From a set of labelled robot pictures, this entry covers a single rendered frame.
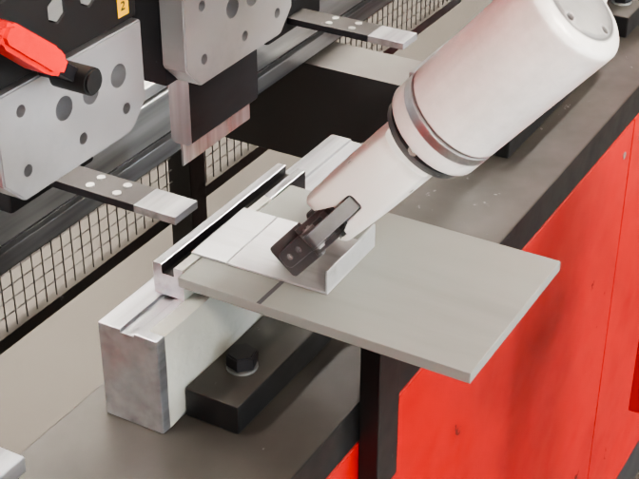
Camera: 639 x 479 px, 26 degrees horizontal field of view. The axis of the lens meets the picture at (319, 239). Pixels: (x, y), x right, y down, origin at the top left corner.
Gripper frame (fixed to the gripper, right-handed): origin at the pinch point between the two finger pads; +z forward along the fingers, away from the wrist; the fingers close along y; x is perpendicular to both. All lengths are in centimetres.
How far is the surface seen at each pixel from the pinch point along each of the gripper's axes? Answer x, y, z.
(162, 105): -20.3, -26.1, 26.2
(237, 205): -6.1, -5.0, 8.7
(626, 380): 52, -87, 48
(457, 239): 8.8, -8.4, -4.4
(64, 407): -3, -73, 137
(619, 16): 8, -87, 9
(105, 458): 2.1, 17.5, 17.9
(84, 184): -16.9, -0.8, 17.1
